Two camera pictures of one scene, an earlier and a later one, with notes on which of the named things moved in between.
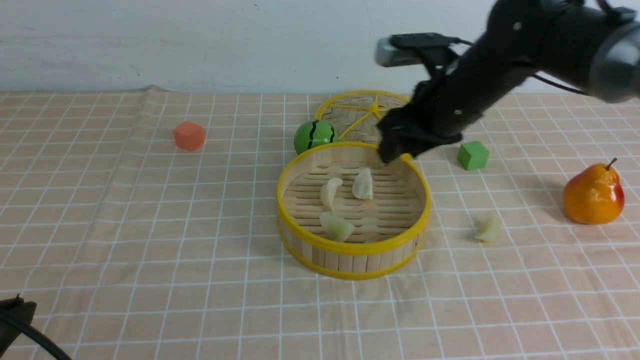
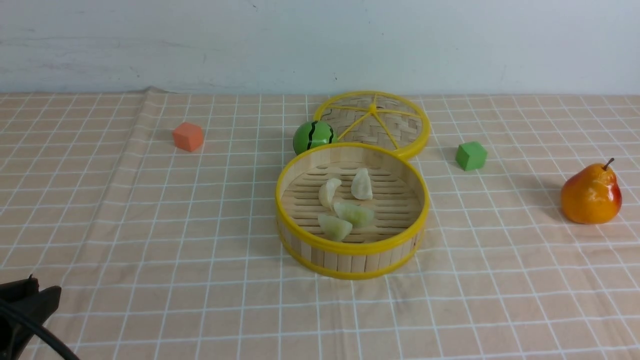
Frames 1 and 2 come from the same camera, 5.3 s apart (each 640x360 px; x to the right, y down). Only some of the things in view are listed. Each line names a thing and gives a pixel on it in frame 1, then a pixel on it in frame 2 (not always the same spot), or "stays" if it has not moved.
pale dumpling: x=335 y=227 stays
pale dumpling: x=490 y=231 → x=355 y=215
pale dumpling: x=328 y=191 stays
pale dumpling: x=362 y=187 stays
